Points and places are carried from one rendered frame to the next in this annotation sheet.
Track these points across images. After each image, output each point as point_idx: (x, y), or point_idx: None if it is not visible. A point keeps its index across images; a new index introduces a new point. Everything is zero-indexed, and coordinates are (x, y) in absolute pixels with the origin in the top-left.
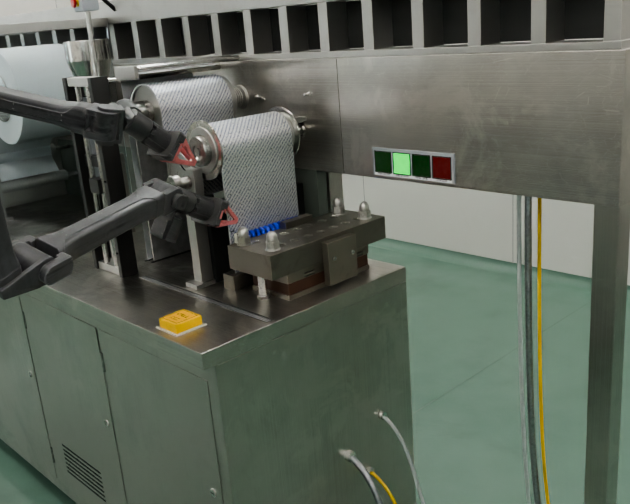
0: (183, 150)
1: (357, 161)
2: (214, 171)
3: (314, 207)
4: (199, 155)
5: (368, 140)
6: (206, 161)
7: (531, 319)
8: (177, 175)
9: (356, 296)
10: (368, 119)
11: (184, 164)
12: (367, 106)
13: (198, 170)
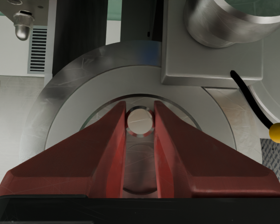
0: (158, 195)
1: (29, 96)
2: (85, 76)
3: (130, 24)
4: (134, 145)
5: (4, 126)
6: (87, 119)
7: None
8: (226, 40)
9: None
10: None
11: (113, 117)
12: None
13: (162, 76)
